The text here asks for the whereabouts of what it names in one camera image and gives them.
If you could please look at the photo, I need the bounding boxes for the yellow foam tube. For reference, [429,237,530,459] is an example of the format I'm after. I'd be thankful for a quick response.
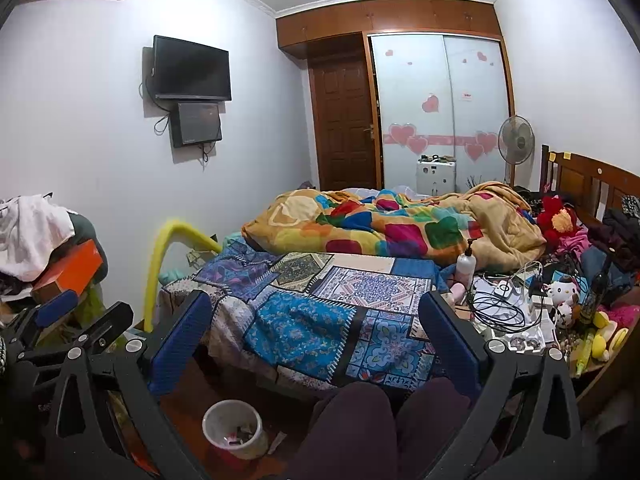
[143,218,223,333]

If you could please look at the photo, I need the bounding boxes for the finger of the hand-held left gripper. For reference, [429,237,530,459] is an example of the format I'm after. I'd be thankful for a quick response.
[25,302,135,362]
[15,290,82,347]

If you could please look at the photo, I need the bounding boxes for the wooden overhead cabinet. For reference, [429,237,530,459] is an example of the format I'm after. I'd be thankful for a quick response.
[276,0,503,61]

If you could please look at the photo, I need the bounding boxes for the red plush toy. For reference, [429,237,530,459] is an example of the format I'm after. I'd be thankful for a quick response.
[537,195,583,246]

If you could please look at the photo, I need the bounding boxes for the orange cardboard box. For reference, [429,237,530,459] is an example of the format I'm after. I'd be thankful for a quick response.
[31,238,103,303]

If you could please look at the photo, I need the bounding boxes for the wooden bedside table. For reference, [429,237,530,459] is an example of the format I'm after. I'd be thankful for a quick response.
[570,340,640,421]

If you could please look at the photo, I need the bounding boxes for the frosted heart sticker sliding door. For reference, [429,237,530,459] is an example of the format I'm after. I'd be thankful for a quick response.
[444,36,512,193]
[370,34,456,196]

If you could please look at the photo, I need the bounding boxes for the person's left leg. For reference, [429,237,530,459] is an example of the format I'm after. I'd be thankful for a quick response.
[287,382,401,480]

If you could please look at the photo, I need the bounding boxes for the green leaf print box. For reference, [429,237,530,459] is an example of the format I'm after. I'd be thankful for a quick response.
[40,280,106,351]

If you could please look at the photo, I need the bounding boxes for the dark glass bottle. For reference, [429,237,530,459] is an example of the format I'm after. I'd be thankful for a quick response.
[580,255,613,328]

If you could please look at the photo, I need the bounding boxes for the standing electric fan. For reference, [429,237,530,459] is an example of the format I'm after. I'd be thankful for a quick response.
[497,115,536,186]

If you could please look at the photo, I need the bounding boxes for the dark clothes pile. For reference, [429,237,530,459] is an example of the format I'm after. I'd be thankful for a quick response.
[580,207,640,306]

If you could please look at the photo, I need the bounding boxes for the person's right leg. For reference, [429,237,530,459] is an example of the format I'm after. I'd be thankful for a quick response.
[395,377,501,480]

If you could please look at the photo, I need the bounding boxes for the colourful heart print blanket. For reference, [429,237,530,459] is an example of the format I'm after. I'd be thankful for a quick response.
[241,182,547,271]

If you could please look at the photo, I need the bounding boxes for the pink cloth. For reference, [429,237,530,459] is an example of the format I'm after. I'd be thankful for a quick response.
[557,227,593,256]

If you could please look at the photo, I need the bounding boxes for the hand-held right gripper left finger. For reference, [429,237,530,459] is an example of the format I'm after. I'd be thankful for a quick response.
[44,290,213,480]

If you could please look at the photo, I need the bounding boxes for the black wall television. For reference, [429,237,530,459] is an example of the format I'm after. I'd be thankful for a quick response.
[151,35,233,102]

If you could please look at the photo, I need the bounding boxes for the wooden bed headboard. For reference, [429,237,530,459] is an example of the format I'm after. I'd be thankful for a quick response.
[540,144,640,233]

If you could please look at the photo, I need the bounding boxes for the small black wall monitor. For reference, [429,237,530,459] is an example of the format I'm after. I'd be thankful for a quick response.
[170,101,224,149]

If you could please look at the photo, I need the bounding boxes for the tangle of black cables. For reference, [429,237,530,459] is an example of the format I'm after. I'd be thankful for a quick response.
[472,260,546,333]

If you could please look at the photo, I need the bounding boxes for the person's leg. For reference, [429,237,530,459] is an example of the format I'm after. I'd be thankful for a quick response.
[287,382,401,480]
[395,377,501,480]

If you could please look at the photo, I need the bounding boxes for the white moulded tray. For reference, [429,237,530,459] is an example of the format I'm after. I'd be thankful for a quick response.
[502,332,546,356]

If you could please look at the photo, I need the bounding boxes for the yellow green tube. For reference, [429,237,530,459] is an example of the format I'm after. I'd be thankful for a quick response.
[572,327,596,378]

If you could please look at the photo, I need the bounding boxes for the brown wooden door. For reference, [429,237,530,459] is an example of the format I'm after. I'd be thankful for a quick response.
[307,50,383,192]

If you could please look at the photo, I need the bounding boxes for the white box appliance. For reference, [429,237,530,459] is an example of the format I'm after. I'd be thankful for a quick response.
[416,157,457,196]

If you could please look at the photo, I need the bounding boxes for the blue patchwork blanket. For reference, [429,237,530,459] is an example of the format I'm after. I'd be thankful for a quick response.
[159,247,451,393]

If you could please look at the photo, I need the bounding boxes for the blue denim cloth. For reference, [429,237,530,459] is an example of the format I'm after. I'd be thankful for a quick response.
[580,245,631,291]

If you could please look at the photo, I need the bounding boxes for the yellow plastic toys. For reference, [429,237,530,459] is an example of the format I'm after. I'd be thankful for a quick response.
[592,310,631,361]

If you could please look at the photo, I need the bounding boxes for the white cat plush toy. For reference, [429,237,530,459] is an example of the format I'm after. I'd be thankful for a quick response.
[545,280,583,328]

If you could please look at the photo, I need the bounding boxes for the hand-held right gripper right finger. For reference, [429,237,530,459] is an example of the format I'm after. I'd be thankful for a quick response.
[419,290,583,480]

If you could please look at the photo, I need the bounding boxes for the white pump bottle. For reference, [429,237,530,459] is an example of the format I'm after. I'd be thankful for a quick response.
[455,239,476,288]

